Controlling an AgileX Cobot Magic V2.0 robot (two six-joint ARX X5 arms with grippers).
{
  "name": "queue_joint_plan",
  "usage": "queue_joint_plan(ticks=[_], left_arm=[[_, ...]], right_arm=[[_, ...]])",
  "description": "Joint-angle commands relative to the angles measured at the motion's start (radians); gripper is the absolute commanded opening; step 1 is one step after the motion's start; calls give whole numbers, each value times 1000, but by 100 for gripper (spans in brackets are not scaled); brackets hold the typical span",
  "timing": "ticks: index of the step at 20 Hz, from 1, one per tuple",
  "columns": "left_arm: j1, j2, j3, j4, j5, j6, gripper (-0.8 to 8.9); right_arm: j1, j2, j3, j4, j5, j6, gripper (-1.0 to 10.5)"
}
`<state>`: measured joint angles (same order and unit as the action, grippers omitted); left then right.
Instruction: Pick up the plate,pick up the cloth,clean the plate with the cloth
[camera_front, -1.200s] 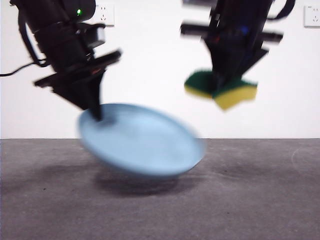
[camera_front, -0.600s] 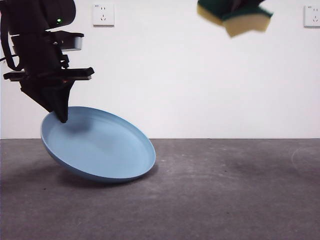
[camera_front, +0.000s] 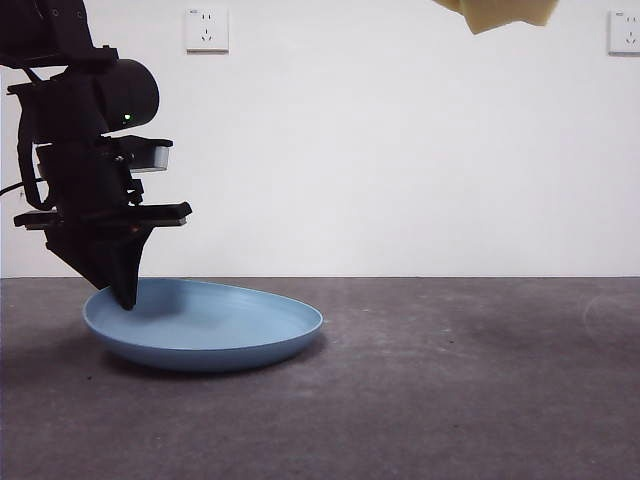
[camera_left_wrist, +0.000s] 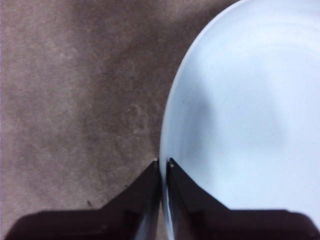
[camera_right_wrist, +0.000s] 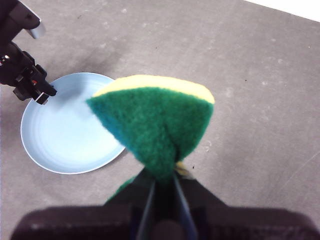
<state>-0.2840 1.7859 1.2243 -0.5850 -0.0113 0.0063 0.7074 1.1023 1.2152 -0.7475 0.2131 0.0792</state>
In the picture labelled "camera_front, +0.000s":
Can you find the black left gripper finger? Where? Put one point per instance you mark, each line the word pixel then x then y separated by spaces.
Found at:
pixel 129 270
pixel 85 260

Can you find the light blue round plate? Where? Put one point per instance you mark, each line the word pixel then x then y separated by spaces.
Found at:
pixel 210 330

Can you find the yellow sponge with green pad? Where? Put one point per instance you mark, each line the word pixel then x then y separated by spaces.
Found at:
pixel 500 12

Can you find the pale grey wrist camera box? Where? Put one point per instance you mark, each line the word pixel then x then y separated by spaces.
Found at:
pixel 161 156

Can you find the white wall socket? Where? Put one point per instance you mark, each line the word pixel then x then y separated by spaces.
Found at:
pixel 207 30
pixel 625 32

